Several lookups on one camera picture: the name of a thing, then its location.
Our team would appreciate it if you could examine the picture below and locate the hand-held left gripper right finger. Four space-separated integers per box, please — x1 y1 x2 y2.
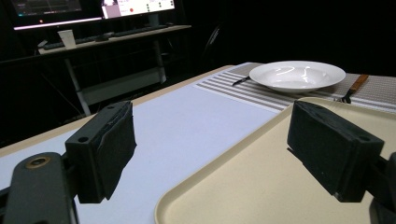
286 100 386 203

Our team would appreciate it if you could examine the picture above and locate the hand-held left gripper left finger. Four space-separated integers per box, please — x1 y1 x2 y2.
64 100 138 204

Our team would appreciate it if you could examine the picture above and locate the white deep plate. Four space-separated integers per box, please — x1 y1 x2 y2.
248 60 347 93

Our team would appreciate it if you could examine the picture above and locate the beige plastic tray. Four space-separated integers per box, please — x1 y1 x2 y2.
154 96 396 224

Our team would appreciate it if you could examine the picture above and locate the wooden handled knife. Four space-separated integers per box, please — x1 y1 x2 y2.
232 75 251 87

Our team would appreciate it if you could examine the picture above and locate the white legged wooden desk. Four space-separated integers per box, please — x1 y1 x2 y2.
0 24 192 117

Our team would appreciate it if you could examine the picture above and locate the white table mat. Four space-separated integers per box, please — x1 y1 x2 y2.
0 84 279 224

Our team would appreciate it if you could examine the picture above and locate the grey striped placemat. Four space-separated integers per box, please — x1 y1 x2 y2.
193 62 396 114

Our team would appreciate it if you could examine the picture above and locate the black keyboard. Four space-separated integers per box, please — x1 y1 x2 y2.
113 24 169 37
42 35 101 51

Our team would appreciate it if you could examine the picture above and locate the white paper cup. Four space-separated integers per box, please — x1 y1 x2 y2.
57 29 78 50

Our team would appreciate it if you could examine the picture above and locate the dark computer monitor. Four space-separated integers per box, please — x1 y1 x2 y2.
8 0 104 32

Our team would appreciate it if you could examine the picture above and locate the bright computer monitor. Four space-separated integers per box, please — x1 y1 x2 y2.
101 0 176 20

